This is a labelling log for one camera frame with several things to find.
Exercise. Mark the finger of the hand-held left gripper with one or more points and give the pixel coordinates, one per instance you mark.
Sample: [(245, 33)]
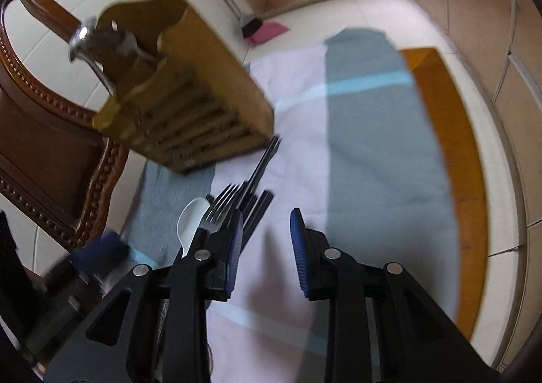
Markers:
[(103, 249)]

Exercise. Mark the grey and white striped cloth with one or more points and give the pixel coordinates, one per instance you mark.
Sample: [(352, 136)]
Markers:
[(372, 133)]

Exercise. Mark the silver metal fork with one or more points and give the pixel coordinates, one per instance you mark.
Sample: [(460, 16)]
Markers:
[(218, 207)]

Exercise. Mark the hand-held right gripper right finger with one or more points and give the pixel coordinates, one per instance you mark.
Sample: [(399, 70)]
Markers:
[(297, 251)]

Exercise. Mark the metal ladle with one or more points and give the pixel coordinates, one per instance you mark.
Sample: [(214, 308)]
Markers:
[(106, 42)]

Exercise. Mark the bamboo slatted utensil holder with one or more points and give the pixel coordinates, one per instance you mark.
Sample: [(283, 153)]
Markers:
[(228, 82)]

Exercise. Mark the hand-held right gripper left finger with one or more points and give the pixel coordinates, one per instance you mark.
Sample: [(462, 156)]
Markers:
[(235, 251)]

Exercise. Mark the carved brown wooden chair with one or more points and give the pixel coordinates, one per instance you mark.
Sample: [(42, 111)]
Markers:
[(51, 145)]

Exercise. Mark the white plastic spoon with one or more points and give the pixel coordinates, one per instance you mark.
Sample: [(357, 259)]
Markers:
[(190, 217)]

